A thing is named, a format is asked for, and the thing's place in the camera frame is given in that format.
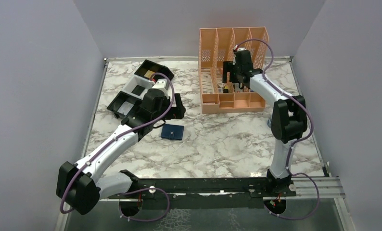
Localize navy blue card holder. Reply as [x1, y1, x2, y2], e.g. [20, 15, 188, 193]
[161, 124, 184, 141]

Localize black white three-compartment tray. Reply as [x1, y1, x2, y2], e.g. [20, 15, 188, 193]
[107, 59, 174, 119]

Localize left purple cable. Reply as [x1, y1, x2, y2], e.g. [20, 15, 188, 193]
[59, 72, 176, 223]

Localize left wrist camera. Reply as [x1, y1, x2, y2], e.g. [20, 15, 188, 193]
[152, 79, 170, 95]

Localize black credit card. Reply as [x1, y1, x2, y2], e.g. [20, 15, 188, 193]
[131, 85, 145, 96]

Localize purple cable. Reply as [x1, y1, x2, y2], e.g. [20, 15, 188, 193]
[233, 38, 320, 221]
[59, 72, 176, 223]

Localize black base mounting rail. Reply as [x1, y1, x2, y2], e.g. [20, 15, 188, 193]
[119, 169, 296, 198]

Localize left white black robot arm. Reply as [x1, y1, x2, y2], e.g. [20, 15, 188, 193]
[56, 88, 186, 215]

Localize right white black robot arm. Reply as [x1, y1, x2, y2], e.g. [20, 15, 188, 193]
[223, 48, 307, 191]

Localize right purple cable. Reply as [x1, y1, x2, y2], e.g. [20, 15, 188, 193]
[233, 38, 320, 221]

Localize gold credit card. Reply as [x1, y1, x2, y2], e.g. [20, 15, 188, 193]
[144, 70, 155, 79]

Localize orange plastic file organizer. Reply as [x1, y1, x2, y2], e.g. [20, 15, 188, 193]
[198, 26, 269, 114]

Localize silver credit card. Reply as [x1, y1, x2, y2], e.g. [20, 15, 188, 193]
[117, 102, 133, 115]

